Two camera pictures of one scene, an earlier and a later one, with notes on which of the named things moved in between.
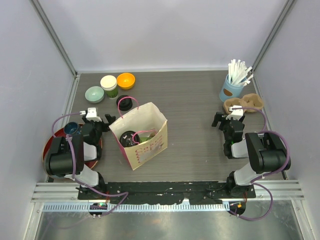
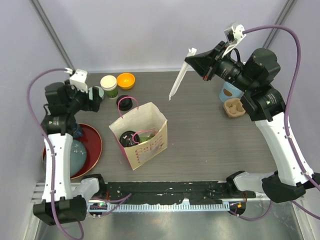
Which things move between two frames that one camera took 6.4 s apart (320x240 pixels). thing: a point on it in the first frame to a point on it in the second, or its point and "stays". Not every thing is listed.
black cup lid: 129,138 stays
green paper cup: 141,139 stays
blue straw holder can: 228,90 stays
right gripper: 220,116 to 207,64
